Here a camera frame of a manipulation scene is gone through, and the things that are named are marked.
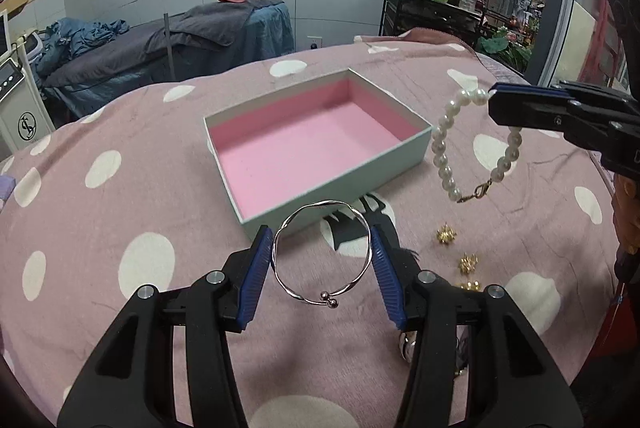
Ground purple crumpled cloth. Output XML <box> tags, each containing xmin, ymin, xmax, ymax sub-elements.
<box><xmin>0</xmin><ymin>174</ymin><xmax>15</xmax><ymax>203</ymax></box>

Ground white pearl bracelet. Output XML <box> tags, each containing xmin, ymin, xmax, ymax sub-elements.
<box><xmin>430</xmin><ymin>88</ymin><xmax>523</xmax><ymax>205</ymax></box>

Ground silver twisted bangle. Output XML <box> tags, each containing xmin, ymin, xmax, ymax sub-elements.
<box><xmin>270</xmin><ymin>200</ymin><xmax>373</xmax><ymax>310</ymax></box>

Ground beige strap wristwatch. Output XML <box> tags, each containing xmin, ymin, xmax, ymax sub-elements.
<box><xmin>398</xmin><ymin>330</ymin><xmax>418</xmax><ymax>364</ymax></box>

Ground white beauty machine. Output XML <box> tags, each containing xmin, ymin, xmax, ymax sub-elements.
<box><xmin>0</xmin><ymin>10</ymin><xmax>54</xmax><ymax>159</ymax></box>

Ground massage bed grey blanket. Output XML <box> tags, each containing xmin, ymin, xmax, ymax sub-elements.
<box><xmin>36</xmin><ymin>0</ymin><xmax>295</xmax><ymax>118</ymax></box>

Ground operator right hand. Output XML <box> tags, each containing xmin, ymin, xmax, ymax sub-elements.
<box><xmin>612</xmin><ymin>174</ymin><xmax>640</xmax><ymax>255</ymax></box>

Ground pink polka dot bedsheet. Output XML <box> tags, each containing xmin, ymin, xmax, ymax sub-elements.
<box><xmin>1</xmin><ymin>39</ymin><xmax>617</xmax><ymax>427</ymax></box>

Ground blue crumpled sheets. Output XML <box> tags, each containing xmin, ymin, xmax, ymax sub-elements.
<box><xmin>35</xmin><ymin>18</ymin><xmax>129</xmax><ymax>78</ymax></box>

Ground green potted plant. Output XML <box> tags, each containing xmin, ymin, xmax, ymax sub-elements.
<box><xmin>475</xmin><ymin>27</ymin><xmax>533</xmax><ymax>75</ymax></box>

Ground black trolley rack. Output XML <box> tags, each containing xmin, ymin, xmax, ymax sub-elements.
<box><xmin>378</xmin><ymin>0</ymin><xmax>484</xmax><ymax>48</ymax></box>

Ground mint box pink lining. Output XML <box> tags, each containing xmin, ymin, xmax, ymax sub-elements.
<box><xmin>204</xmin><ymin>68</ymin><xmax>433</xmax><ymax>236</ymax></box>

